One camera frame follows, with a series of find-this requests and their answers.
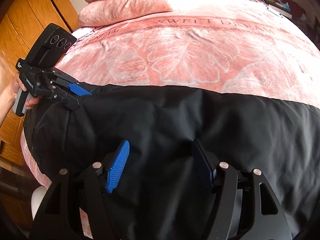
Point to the pink leaf-print blanket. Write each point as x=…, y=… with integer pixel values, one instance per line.
x=187, y=55

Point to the dark red cloth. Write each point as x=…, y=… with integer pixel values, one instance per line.
x=296, y=8

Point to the person's left hand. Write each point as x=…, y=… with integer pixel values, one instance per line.
x=11, y=92

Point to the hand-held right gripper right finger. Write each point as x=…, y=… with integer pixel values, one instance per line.
x=203, y=165

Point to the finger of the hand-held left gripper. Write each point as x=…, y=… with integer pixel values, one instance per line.
x=68, y=101
x=78, y=88

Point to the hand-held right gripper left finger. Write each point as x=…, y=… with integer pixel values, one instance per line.
x=117, y=166

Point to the white book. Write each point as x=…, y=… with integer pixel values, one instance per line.
x=281, y=11

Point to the wooden wardrobe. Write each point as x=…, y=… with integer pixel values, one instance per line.
x=25, y=17

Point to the black pants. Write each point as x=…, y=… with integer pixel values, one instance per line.
x=162, y=120

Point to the person's leg in white trousers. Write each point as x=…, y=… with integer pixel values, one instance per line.
x=38, y=197

